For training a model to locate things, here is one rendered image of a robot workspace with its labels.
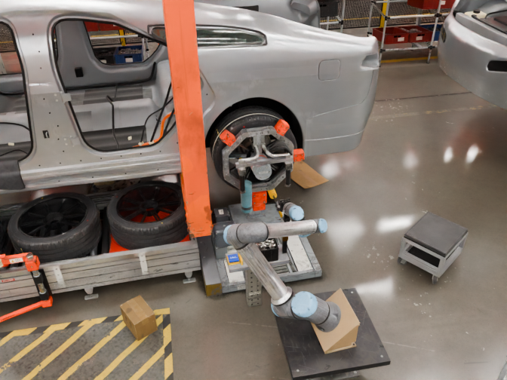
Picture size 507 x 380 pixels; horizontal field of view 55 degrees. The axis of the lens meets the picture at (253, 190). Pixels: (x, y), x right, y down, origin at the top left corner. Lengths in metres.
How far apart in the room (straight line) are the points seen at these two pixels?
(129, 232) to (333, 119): 1.78
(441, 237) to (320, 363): 1.50
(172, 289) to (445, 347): 2.01
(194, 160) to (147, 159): 0.66
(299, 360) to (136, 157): 1.85
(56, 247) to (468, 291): 3.10
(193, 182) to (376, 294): 1.66
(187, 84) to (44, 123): 1.17
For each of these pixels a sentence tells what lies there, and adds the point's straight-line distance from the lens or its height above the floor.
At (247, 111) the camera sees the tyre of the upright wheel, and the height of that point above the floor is 1.17.
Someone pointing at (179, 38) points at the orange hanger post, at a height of 1.95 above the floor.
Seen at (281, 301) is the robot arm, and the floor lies 0.55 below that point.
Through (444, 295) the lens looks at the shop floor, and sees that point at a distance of 4.04.
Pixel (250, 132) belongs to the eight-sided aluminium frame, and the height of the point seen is 1.12.
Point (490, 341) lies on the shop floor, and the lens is 3.87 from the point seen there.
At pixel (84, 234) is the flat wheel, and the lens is 3.83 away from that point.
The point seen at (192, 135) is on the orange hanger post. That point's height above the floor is 1.35.
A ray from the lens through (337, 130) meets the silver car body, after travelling 3.93.
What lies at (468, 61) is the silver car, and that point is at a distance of 5.28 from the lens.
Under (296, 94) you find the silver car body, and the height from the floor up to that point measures 1.30.
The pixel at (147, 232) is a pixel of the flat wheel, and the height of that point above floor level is 0.47.
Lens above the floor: 2.81
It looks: 35 degrees down
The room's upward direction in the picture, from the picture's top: 1 degrees counter-clockwise
